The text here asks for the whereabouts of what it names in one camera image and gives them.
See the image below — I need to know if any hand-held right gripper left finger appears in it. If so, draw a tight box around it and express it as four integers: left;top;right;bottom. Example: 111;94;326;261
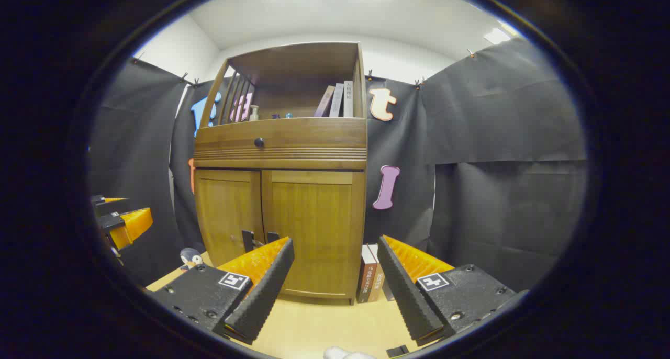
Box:
148;237;295;345

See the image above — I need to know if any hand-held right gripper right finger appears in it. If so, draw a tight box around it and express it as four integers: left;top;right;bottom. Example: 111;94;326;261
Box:
377;235;516;346

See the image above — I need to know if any wooden cabinet door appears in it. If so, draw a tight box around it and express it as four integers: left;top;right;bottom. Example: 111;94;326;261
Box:
195;170;264;268
261;170;365;299

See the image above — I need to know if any wooden double-door shoe cabinet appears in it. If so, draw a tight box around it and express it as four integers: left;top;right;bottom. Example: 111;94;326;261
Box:
193;41;369;305

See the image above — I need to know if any tan book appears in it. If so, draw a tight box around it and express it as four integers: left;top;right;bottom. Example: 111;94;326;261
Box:
368;244;386;302

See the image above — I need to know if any red-brown book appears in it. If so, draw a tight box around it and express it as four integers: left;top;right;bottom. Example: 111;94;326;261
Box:
356;244;378;304

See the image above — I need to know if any penguin plush toy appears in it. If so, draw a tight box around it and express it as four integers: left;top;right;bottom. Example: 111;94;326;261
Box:
180;248;205;271

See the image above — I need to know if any white fluffy object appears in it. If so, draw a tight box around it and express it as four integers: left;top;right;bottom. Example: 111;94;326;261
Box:
323;347;376;359

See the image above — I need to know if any black backdrop cloth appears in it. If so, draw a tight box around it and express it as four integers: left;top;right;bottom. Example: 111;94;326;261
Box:
88;36;588;293

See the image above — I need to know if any purple book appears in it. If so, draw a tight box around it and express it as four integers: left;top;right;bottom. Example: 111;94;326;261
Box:
314;85;336;118

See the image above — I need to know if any grey book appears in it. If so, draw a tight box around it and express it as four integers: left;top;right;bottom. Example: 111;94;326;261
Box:
329;83;344;118

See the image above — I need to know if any small ceiling light panel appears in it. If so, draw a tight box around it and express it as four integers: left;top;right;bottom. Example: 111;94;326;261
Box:
483;28;512;46

